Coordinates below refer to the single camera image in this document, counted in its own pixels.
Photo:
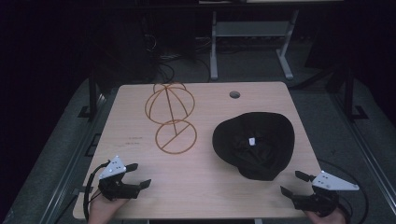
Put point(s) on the person's right hand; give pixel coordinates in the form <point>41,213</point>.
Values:
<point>323,220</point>

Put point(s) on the black metal post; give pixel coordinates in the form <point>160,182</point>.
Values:
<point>92,96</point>
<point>348,93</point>

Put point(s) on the black bucket hat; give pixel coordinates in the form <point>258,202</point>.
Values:
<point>258,155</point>

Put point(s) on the person's left hand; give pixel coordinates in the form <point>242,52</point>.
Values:
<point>101,211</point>

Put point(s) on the aluminium floor rail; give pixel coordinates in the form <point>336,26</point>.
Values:
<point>367,149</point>
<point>67,174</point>

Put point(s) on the grey metal stand frame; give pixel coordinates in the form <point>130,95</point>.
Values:
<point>249,28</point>

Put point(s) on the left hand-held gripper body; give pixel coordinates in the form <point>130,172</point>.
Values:
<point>120,189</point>

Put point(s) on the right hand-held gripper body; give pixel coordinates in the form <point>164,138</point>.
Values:
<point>333,183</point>

